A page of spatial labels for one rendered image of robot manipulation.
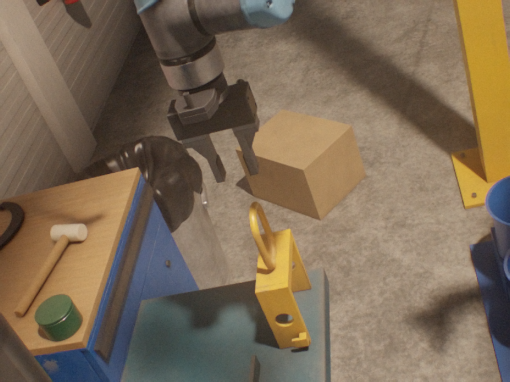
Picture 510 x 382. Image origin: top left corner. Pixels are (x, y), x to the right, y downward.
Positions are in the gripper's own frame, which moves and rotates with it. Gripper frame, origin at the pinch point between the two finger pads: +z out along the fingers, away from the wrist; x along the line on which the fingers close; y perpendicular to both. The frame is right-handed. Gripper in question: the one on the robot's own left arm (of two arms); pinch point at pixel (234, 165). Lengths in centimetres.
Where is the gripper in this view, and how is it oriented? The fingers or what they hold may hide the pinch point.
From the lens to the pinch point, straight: 118.6
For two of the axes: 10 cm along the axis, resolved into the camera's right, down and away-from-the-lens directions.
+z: 3.0, 7.7, 5.6
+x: -9.5, 2.1, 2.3
